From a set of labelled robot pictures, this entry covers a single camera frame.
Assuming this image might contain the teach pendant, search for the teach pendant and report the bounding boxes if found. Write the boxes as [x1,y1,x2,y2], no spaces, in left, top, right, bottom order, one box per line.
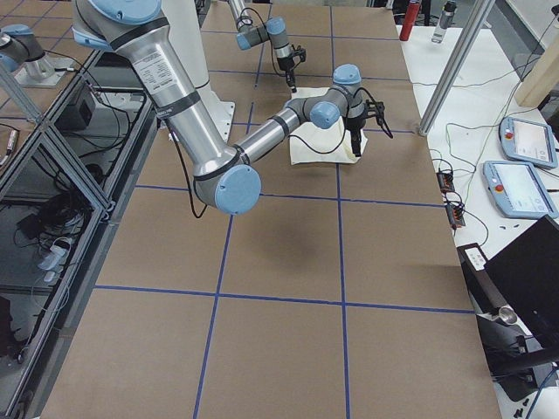
[499,117,558,169]
[482,161,558,220]

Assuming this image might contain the grey usb hub orange ports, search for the grey usb hub orange ports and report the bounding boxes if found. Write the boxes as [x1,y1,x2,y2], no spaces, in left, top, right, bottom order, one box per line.
[436,169,455,193]

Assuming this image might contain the aluminium frame post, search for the aluminium frame post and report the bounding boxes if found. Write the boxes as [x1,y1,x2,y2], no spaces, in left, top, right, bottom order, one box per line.
[418,0,495,136]

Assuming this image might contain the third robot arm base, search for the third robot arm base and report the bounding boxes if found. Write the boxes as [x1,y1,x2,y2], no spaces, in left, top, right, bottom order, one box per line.
[1,24,66,88]

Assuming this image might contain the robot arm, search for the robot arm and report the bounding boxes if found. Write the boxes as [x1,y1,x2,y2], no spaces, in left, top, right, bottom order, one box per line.
[72,1,369,215]
[227,1,307,93]

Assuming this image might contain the brown paper table cover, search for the brown paper table cover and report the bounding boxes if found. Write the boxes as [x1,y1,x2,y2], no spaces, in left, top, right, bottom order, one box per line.
[42,4,500,418]

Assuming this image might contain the cream long-sleeve cat shirt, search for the cream long-sleeve cat shirt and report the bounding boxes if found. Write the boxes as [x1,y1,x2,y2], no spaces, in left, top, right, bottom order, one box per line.
[287,86,369,166]

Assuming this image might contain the clear water bottle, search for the clear water bottle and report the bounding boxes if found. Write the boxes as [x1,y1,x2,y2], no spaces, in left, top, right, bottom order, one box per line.
[431,0,457,44]

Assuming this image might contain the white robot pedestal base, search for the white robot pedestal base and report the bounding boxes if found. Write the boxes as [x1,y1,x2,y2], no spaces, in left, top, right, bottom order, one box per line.
[162,0,235,141]

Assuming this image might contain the teach pendant near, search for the teach pendant near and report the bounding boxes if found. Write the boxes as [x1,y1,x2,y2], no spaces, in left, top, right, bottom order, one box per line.
[482,161,558,220]

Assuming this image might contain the teach pendant far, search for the teach pendant far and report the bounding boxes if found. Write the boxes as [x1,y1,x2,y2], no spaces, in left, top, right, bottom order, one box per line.
[499,117,558,169]

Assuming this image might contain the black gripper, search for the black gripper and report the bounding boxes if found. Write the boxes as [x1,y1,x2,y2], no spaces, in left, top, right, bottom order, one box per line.
[347,117,366,158]
[277,56,297,93]

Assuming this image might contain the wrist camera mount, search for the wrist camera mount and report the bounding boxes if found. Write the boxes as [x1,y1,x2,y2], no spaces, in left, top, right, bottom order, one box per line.
[366,100,394,139]
[290,45,307,66]

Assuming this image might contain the aluminium frame side rack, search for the aluminium frame side rack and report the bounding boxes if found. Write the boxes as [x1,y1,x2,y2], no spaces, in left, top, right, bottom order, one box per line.
[1,52,155,418]

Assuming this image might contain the red water bottle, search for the red water bottle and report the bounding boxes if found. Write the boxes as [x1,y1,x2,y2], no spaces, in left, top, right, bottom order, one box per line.
[399,0,421,42]

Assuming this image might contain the silver metal cup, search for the silver metal cup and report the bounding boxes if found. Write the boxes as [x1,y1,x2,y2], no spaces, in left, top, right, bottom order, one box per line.
[497,306,518,326]

